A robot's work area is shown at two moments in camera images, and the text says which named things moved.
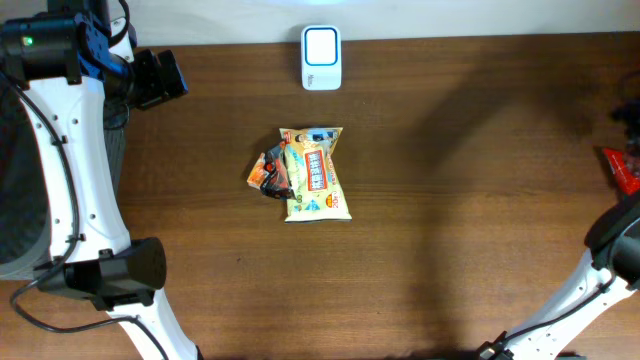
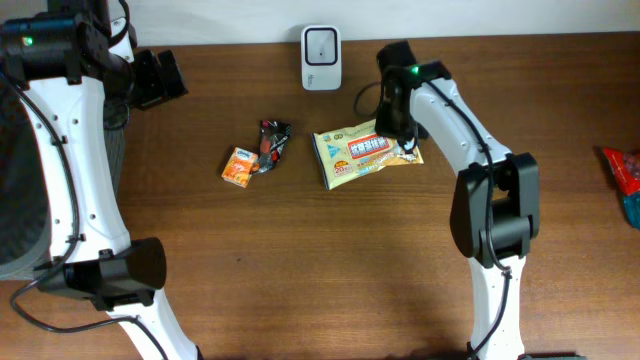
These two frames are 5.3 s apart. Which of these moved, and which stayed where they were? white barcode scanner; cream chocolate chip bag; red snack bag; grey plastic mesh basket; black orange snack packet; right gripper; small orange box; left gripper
Moved: small orange box; cream chocolate chip bag; black orange snack packet; right gripper
Stayed: left gripper; white barcode scanner; grey plastic mesh basket; red snack bag
